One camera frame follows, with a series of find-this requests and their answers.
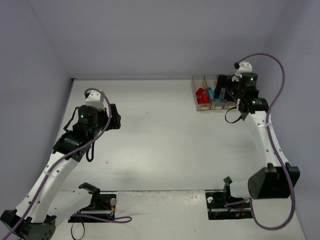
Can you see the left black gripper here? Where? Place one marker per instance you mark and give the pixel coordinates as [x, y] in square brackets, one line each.
[114, 117]

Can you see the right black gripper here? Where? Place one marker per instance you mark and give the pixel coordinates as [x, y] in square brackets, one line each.
[222, 83]

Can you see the purple lego brick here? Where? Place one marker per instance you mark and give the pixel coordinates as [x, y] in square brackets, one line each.
[222, 94]

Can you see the teal green monster lego stack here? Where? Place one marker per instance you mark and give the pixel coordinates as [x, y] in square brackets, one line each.
[211, 94]

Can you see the multicolour lego block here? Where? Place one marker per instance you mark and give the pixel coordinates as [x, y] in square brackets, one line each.
[201, 96]

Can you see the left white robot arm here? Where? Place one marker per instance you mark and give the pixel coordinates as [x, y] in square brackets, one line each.
[34, 218]

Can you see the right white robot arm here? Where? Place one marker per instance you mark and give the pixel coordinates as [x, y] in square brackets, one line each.
[271, 181]

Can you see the clear bin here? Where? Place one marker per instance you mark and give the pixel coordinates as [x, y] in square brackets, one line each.
[211, 82]
[197, 82]
[228, 101]

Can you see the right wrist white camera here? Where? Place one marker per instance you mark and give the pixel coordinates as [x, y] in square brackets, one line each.
[241, 67]

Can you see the wrist white camera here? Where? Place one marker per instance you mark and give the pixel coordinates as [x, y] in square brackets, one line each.
[241, 67]
[95, 99]

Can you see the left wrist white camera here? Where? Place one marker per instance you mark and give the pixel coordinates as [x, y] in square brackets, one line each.
[95, 99]

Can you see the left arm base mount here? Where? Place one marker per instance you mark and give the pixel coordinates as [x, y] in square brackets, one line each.
[103, 209]

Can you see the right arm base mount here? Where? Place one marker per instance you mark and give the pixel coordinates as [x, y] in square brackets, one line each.
[222, 206]

